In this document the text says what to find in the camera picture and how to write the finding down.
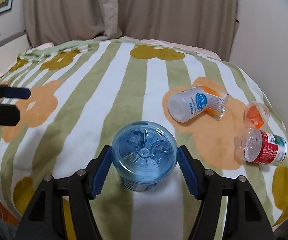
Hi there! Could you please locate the blue plastic cup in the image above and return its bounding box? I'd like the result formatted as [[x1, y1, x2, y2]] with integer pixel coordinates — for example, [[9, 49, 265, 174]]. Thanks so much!
[[111, 121, 178, 192]]

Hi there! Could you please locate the clear cup with red label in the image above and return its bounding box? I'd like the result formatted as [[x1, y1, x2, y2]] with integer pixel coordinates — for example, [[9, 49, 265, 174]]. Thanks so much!
[[234, 127, 287, 166]]

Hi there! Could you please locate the orange plastic cup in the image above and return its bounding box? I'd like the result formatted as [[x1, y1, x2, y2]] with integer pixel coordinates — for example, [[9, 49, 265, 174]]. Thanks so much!
[[244, 101, 270, 129]]

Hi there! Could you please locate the clear cup with white label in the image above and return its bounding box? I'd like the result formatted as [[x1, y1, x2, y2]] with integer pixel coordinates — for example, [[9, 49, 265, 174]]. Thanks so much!
[[199, 86, 228, 118]]

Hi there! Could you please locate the white plastic cup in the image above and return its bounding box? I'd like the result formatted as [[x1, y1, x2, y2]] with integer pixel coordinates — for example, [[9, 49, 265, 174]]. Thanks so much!
[[167, 87, 209, 123]]

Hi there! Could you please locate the green striped flower blanket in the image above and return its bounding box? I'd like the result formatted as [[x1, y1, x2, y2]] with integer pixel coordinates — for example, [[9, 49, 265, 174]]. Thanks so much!
[[0, 39, 288, 226]]

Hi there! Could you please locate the beige curtain left panel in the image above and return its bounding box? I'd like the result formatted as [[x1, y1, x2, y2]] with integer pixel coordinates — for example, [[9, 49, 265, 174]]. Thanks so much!
[[23, 0, 122, 47]]

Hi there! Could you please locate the beige curtain panel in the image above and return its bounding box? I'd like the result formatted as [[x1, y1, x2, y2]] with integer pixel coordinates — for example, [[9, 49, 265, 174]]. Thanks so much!
[[23, 0, 122, 47], [117, 0, 238, 61]]

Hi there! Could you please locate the beige curtain right panel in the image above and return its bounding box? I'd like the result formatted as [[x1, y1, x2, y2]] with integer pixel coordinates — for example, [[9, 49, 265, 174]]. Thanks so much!
[[117, 0, 238, 61]]

